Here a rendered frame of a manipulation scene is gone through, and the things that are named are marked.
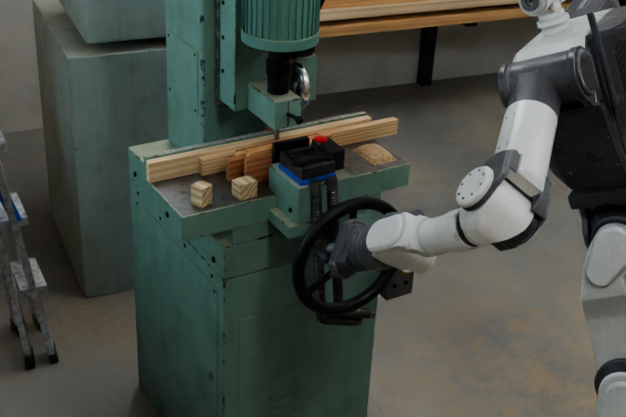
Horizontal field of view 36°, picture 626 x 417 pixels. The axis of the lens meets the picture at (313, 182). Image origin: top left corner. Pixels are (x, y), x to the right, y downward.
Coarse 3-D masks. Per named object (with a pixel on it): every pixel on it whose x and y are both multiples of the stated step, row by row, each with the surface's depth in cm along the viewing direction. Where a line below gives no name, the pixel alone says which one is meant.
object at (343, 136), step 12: (384, 120) 247; (396, 120) 248; (324, 132) 239; (336, 132) 239; (348, 132) 241; (360, 132) 243; (372, 132) 245; (384, 132) 247; (396, 132) 249; (204, 156) 224; (216, 156) 224; (228, 156) 225; (204, 168) 223; (216, 168) 225
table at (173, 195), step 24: (360, 144) 243; (360, 168) 231; (384, 168) 231; (408, 168) 235; (144, 192) 223; (168, 192) 216; (216, 192) 217; (264, 192) 218; (360, 192) 230; (168, 216) 213; (192, 216) 208; (216, 216) 211; (240, 216) 214; (264, 216) 218
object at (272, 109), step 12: (252, 84) 230; (264, 84) 230; (252, 96) 230; (264, 96) 225; (276, 96) 224; (288, 96) 224; (252, 108) 231; (264, 108) 226; (276, 108) 221; (288, 108) 223; (300, 108) 225; (264, 120) 227; (276, 120) 223; (288, 120) 225
